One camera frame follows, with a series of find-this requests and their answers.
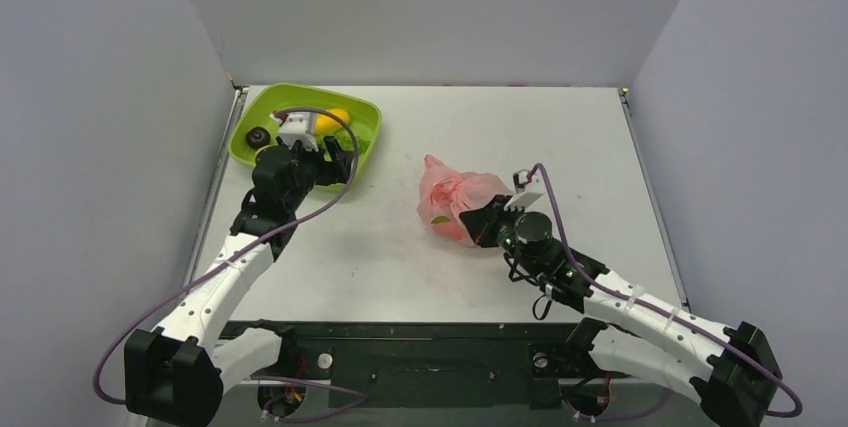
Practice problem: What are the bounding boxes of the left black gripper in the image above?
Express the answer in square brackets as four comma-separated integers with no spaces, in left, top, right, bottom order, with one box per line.
[279,136,352,212]

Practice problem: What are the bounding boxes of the pink plastic bag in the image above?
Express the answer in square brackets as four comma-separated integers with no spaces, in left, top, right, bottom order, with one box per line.
[417,155,512,247]

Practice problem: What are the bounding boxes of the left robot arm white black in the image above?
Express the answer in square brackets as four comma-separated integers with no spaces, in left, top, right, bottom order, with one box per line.
[124,136,359,426]

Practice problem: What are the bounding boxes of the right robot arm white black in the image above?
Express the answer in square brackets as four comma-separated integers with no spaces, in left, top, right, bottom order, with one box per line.
[459,195,783,426]

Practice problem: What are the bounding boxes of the green fake grapes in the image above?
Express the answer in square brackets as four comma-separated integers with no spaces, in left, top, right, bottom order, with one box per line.
[317,129,371,154]

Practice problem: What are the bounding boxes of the yellow fake mango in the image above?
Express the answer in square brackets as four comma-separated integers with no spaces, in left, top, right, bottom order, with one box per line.
[314,108,351,136]

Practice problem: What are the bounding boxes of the dark fake mangosteen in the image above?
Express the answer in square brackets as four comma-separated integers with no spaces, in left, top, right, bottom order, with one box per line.
[245,126,272,150]

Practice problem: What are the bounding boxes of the green plastic tray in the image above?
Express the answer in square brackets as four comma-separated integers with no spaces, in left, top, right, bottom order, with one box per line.
[225,83,382,190]

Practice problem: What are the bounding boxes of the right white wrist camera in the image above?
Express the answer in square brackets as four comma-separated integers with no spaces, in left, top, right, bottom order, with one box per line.
[504,175,546,211]

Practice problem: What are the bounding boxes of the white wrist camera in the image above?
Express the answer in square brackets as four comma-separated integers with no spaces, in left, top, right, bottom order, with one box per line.
[277,112,319,152]
[504,175,546,211]

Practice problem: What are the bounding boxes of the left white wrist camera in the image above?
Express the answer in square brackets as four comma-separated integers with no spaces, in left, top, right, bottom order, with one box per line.
[277,112,319,152]

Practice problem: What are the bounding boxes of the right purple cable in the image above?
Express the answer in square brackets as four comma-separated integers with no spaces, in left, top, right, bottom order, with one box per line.
[513,162,804,424]

